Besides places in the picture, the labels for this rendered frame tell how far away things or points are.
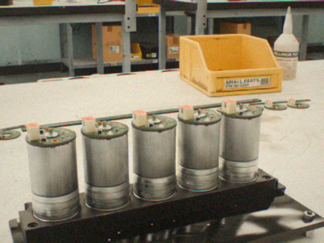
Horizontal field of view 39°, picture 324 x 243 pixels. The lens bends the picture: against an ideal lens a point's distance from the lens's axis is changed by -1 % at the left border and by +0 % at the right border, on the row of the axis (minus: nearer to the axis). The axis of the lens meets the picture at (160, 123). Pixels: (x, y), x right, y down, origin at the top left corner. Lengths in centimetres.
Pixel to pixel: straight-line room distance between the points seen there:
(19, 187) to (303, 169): 21
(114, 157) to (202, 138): 5
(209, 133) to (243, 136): 2
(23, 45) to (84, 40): 59
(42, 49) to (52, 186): 444
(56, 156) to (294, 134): 27
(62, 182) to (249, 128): 11
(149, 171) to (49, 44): 444
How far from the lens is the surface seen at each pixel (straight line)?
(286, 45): 66
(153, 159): 25
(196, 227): 25
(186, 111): 25
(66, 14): 258
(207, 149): 26
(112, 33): 435
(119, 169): 24
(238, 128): 27
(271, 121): 47
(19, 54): 465
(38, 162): 23
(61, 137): 23
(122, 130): 24
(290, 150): 40
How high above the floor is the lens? 89
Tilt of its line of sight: 18 degrees down
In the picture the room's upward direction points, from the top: straight up
